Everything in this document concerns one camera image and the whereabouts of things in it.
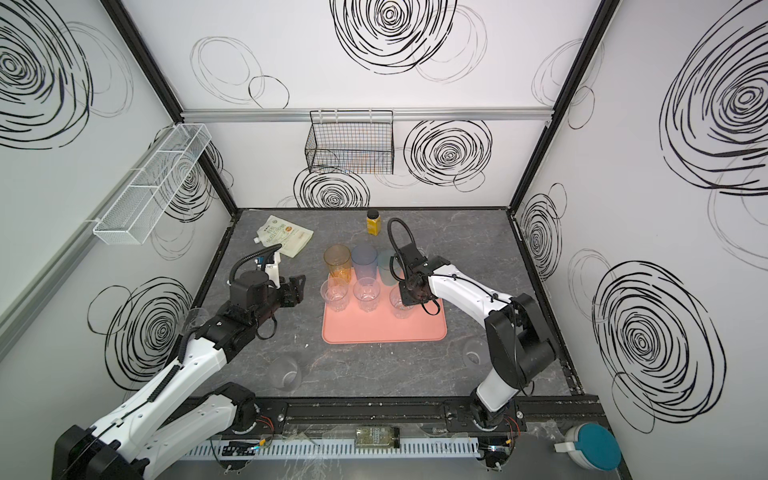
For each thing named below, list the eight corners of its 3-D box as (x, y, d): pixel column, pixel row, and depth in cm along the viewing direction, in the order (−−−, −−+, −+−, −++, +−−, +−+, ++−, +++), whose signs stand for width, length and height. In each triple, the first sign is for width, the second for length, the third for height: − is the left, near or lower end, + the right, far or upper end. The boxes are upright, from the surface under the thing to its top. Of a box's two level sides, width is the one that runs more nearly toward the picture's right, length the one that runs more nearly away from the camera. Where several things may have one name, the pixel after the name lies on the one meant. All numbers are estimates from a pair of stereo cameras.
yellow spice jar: (366, 232, 116) (364, 213, 107) (374, 226, 118) (373, 207, 109) (374, 238, 114) (373, 219, 105) (381, 232, 116) (381, 213, 107)
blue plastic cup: (355, 285, 100) (351, 262, 90) (356, 269, 105) (353, 245, 94) (377, 285, 100) (376, 262, 90) (378, 269, 105) (376, 245, 94)
